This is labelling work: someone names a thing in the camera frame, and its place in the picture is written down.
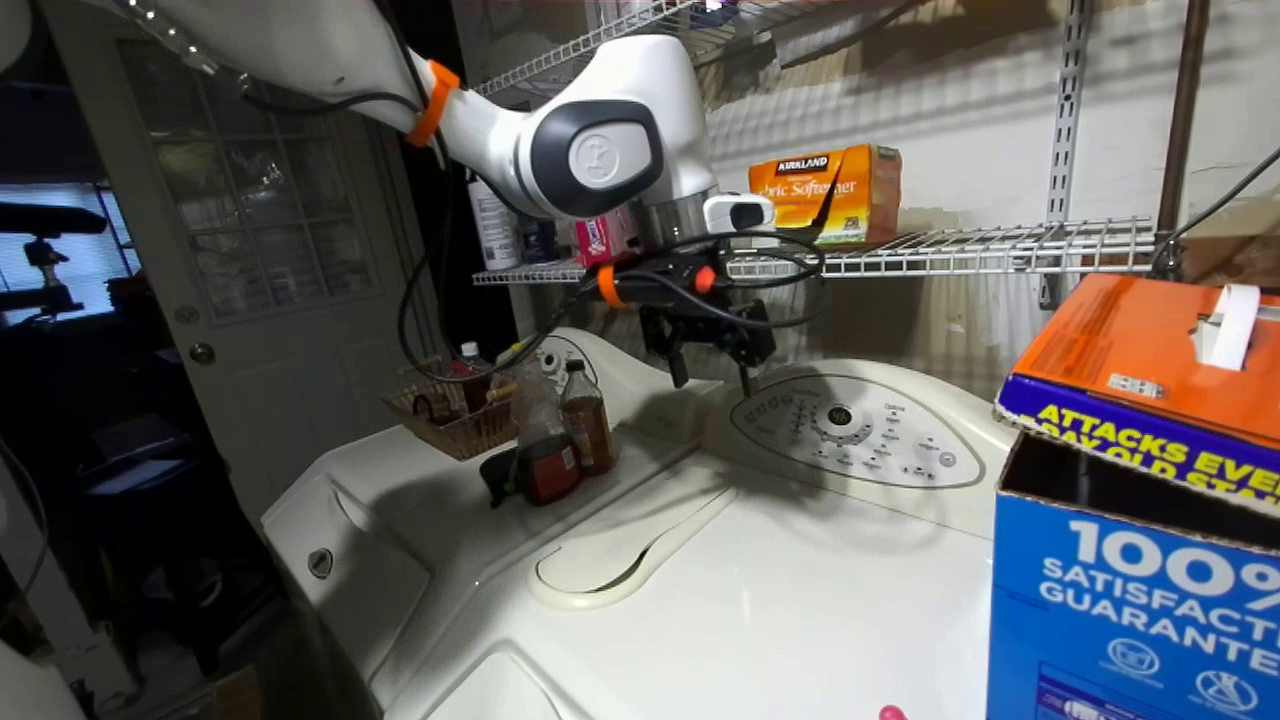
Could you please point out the white top-load washing machine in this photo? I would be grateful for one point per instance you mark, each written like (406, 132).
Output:
(802, 600)
(386, 523)

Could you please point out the brown vertical pole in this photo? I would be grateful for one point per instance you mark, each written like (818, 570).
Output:
(1184, 107)

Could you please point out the black camera on tripod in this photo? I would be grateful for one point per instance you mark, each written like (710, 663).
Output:
(46, 223)

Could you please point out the orange and black carton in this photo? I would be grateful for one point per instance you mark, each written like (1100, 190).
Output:
(835, 201)

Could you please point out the slotted metal shelf upright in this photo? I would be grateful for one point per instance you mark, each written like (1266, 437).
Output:
(1064, 120)

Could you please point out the metal door knob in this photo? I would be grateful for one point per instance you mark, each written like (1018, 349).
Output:
(201, 354)

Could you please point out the blue cardboard detergent box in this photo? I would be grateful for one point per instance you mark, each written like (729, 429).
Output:
(1134, 600)

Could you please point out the tall white plastic bottle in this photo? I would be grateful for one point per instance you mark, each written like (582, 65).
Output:
(493, 232)

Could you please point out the chrome lid lock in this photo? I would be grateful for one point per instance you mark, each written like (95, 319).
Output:
(320, 563)

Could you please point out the amber bottle black cap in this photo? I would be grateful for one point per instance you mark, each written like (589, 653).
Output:
(589, 426)

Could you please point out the dark cylindrical canister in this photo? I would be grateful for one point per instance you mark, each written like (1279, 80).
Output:
(547, 241)

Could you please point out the red lid spice jar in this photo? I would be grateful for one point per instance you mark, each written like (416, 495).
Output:
(464, 387)

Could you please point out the black control dial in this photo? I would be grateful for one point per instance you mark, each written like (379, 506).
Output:
(836, 417)

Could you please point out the white panelled door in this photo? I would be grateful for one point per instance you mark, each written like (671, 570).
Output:
(264, 333)

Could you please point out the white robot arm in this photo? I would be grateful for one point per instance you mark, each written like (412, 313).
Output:
(335, 43)

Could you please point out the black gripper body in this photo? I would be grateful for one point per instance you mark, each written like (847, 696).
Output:
(715, 310)

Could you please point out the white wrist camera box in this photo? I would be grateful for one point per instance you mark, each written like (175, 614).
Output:
(742, 215)

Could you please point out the pink cardboard box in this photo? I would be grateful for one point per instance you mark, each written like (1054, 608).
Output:
(603, 241)

